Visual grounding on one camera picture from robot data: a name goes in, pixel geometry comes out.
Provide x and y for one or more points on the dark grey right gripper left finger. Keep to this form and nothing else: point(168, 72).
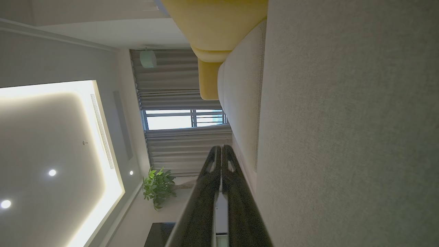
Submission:
point(202, 206)

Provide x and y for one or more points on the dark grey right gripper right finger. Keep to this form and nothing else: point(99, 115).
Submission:
point(240, 212)

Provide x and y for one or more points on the green potted plant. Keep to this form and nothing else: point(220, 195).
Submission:
point(157, 188)

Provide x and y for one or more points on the black cabinet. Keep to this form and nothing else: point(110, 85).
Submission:
point(159, 236)

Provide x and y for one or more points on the grey pleated curtain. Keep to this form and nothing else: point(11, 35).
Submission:
point(171, 85)
point(185, 151)

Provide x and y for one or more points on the window with railing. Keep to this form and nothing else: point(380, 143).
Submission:
point(171, 121)

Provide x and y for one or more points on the small grey sofa cushion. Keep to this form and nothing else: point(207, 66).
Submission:
point(241, 89)

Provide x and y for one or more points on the small yellow sofa cushion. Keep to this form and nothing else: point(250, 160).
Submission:
point(208, 80)

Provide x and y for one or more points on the large yellow sofa cushion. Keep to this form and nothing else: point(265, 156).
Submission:
point(216, 24)

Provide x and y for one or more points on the white round wall device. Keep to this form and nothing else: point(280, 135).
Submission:
point(148, 59)

